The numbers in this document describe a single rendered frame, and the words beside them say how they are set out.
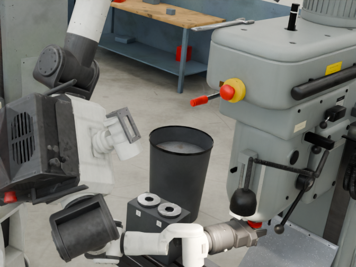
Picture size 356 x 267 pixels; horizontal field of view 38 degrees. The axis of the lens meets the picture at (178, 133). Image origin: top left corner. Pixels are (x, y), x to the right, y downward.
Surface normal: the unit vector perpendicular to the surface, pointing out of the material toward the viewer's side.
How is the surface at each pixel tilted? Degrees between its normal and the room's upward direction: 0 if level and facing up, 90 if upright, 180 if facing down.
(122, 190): 0
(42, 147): 60
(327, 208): 90
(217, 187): 0
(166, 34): 90
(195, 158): 94
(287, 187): 90
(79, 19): 65
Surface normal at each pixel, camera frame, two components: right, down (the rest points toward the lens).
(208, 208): 0.10, -0.91
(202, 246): 0.50, 0.14
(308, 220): -0.67, 0.25
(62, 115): 0.83, -0.27
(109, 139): -0.38, 0.34
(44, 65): -0.57, -0.15
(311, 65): 0.73, 0.34
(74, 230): 0.01, -0.47
